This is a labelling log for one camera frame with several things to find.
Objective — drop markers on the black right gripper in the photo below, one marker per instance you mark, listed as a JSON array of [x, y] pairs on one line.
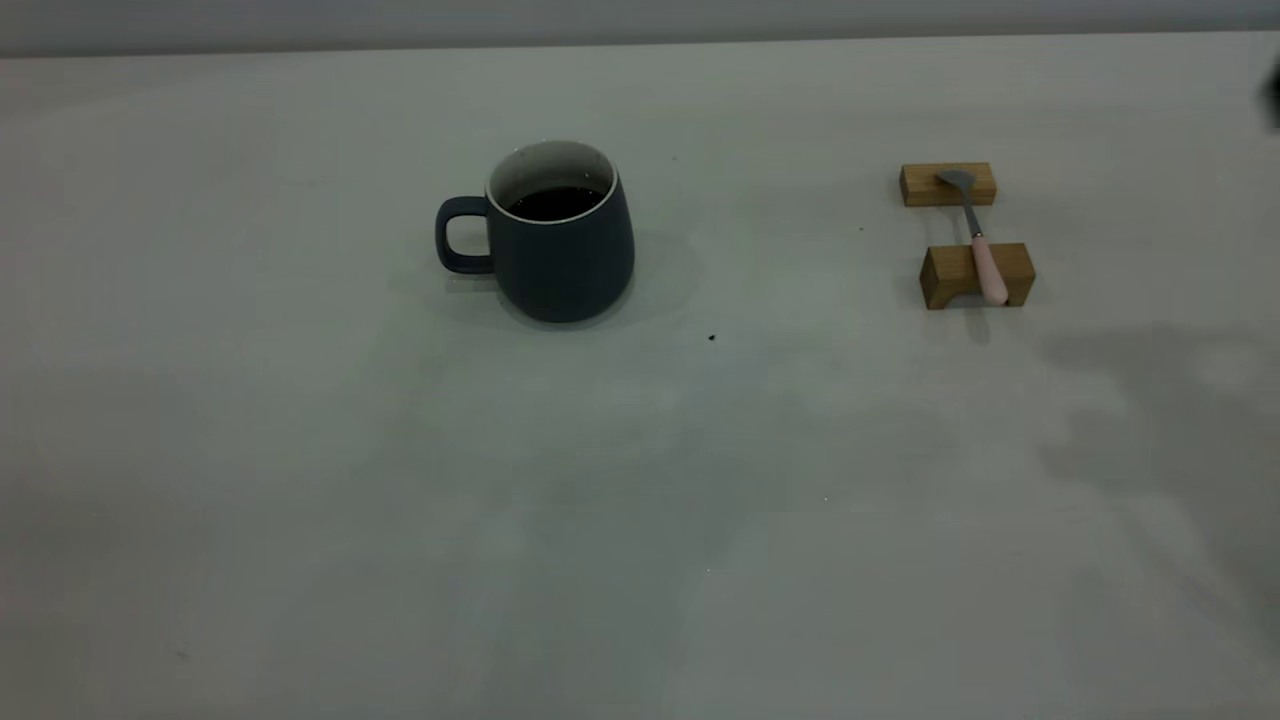
[[1274, 98]]

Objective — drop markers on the dark grey ceramic mug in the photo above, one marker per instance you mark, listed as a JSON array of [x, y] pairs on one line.
[[565, 260]]

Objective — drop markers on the flat rectangular wooden block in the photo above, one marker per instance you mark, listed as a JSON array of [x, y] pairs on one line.
[[925, 188]]

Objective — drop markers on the arched wooden block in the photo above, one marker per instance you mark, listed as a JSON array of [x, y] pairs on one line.
[[950, 270]]

